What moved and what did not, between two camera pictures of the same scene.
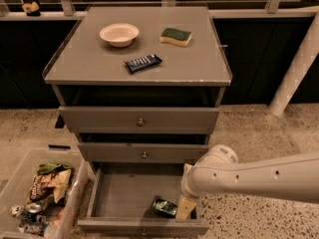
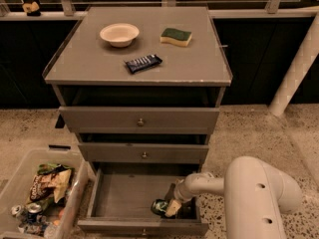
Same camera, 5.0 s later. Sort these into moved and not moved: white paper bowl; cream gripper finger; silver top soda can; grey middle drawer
Moved: cream gripper finger
Not moved: grey middle drawer; silver top soda can; white paper bowl
